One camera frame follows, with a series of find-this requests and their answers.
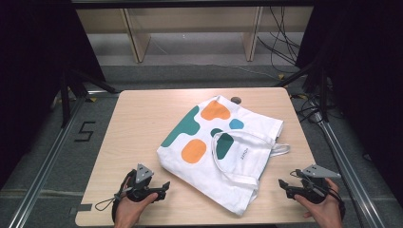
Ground black metal stand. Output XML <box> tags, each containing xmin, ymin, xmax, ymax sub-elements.
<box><xmin>57</xmin><ymin>66</ymin><xmax>121</xmax><ymax>128</ymax></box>
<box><xmin>273</xmin><ymin>59</ymin><xmax>331</xmax><ymax>124</ymax></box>

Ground person's left hand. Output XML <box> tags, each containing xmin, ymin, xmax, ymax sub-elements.
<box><xmin>113</xmin><ymin>192</ymin><xmax>159</xmax><ymax>228</ymax></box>

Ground person's right hand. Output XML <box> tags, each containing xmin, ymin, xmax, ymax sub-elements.
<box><xmin>293</xmin><ymin>178</ymin><xmax>345</xmax><ymax>228</ymax></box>

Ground black metal crossbar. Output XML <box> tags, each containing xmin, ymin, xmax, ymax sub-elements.
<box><xmin>70</xmin><ymin>0</ymin><xmax>316</xmax><ymax>10</ymax></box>

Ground bundle of black floor cables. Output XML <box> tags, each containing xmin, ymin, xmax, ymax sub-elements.
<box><xmin>257</xmin><ymin>6</ymin><xmax>301</xmax><ymax>74</ymax></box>

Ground black curtain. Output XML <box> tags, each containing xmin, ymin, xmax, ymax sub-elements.
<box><xmin>0</xmin><ymin>0</ymin><xmax>106</xmax><ymax>191</ymax></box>
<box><xmin>295</xmin><ymin>0</ymin><xmax>403</xmax><ymax>205</ymax></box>

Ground black looped gripper cable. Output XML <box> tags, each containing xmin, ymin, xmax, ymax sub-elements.
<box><xmin>94</xmin><ymin>177</ymin><xmax>132</xmax><ymax>213</ymax></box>

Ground white tote bag coloured blobs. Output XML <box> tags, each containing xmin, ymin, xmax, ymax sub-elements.
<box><xmin>156</xmin><ymin>95</ymin><xmax>291</xmax><ymax>218</ymax></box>

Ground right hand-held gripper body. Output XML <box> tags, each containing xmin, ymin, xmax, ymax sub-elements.
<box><xmin>285</xmin><ymin>163</ymin><xmax>342</xmax><ymax>205</ymax></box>

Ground light wooden furniture frame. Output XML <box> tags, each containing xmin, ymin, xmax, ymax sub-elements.
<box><xmin>75</xmin><ymin>6</ymin><xmax>315</xmax><ymax>64</ymax></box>

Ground black cables beside stand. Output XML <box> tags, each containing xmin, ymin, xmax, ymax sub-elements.
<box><xmin>290</xmin><ymin>91</ymin><xmax>345</xmax><ymax>125</ymax></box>

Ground aluminium floor rail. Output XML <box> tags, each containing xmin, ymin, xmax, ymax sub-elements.
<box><xmin>7</xmin><ymin>90</ymin><xmax>120</xmax><ymax>228</ymax></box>
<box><xmin>315</xmin><ymin>119</ymin><xmax>386</xmax><ymax>228</ymax></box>

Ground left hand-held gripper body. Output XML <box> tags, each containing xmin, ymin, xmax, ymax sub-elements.
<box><xmin>124</xmin><ymin>162</ymin><xmax>168</xmax><ymax>203</ymax></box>

